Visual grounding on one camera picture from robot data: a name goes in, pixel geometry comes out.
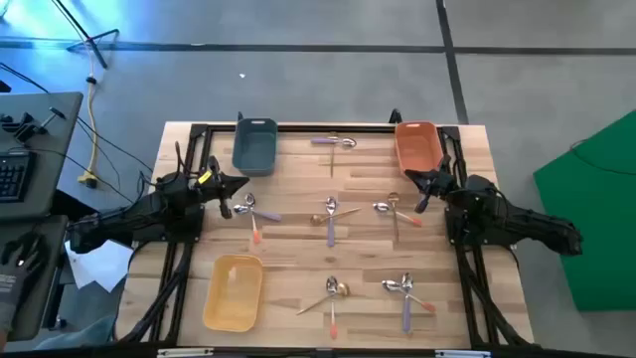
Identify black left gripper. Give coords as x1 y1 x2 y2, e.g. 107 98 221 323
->
191 171 249 221

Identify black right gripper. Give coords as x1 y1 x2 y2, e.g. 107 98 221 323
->
404 166 461 214

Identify gold spoon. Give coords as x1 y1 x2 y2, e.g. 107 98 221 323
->
387 191 401 244
295 281 352 317
327 132 339 179

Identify orange-handled silver spoon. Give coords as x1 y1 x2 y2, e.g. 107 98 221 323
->
325 275 340 341
243 192 262 246
381 278 437 314

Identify crossed spoons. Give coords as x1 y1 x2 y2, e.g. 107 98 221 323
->
309 206 363 227
373 201 424 229

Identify purple-handled silver spoon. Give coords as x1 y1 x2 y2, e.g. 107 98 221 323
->
310 136 358 149
233 203 283 223
400 271 414 334
325 195 338 249

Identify orange plastic bin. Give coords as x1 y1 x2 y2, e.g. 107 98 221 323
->
394 120 445 176

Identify teal plastic bin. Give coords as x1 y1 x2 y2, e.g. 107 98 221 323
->
232 117 279 178

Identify yellow plastic bin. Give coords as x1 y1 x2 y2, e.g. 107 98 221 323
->
202 254 265 333

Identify yellow power plug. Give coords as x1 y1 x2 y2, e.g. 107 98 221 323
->
77 168 99 190

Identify white paper sheet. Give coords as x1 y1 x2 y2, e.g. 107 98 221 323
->
63 238 134 293

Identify green mat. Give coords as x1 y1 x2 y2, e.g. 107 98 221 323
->
533 108 636 313

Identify grey desk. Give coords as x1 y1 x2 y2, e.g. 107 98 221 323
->
0 91 84 223

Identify grey-blue fabric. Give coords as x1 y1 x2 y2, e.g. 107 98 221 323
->
35 313 119 352

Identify black clamp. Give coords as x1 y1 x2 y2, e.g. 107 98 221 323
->
0 106 67 144

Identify black keyboard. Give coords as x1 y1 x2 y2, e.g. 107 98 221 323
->
0 151 36 204

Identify black floor stand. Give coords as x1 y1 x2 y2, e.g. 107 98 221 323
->
49 0 121 70

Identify black work glove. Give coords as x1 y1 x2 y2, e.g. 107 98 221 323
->
0 231 51 339

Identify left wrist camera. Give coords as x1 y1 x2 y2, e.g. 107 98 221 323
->
196 155 223 189

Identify black table frame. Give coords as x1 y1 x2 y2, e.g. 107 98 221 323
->
116 107 536 358

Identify black cable bundle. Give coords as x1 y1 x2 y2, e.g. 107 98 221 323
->
454 243 531 348
121 241 196 344

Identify yellow cable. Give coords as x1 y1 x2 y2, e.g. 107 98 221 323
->
84 49 100 175

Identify white bracket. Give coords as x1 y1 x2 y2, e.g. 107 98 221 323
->
156 347 216 358
434 349 492 358

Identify thin black floor cable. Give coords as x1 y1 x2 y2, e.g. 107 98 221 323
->
0 62 155 175

